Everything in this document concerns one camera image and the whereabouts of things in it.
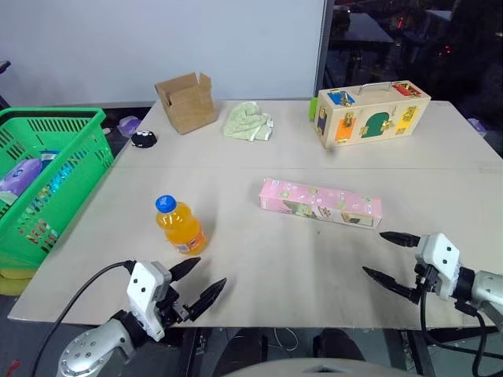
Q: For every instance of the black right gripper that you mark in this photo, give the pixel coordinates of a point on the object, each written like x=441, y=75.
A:
x=426, y=279

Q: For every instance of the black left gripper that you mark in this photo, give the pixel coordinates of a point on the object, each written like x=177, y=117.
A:
x=172, y=306

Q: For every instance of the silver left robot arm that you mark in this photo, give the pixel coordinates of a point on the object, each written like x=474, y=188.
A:
x=91, y=348

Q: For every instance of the green plastic basket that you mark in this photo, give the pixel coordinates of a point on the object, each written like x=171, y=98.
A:
x=47, y=184

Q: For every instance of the orange juice bottle blue cap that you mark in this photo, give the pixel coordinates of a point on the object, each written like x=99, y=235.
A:
x=183, y=230

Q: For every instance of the long pink printed box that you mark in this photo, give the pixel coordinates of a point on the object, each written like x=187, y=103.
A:
x=319, y=202

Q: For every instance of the grey rounded robot body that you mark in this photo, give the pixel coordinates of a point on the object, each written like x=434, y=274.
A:
x=302, y=367

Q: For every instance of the wooden lock busy box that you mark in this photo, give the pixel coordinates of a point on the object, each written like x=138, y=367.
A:
x=369, y=116

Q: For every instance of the small black plush toy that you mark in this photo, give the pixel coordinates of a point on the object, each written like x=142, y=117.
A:
x=144, y=139

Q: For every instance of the light green crumpled cloth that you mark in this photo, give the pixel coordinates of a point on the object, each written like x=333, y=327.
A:
x=247, y=121

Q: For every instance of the small purple packet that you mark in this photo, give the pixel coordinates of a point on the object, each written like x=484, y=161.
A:
x=128, y=125

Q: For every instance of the blue shiny snack packet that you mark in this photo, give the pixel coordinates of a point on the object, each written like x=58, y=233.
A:
x=55, y=176

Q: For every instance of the open brown cardboard box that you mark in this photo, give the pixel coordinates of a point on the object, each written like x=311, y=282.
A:
x=188, y=103

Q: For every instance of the purple snack bag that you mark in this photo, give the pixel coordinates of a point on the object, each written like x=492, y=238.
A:
x=19, y=176

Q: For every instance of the white partition panel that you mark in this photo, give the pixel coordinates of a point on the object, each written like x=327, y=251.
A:
x=161, y=51

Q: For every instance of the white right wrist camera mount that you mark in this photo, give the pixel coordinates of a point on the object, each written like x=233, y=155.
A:
x=440, y=259

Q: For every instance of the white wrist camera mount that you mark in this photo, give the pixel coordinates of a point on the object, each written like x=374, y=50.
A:
x=440, y=259
x=144, y=288

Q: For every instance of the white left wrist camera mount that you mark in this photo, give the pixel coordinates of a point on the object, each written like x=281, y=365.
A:
x=144, y=288

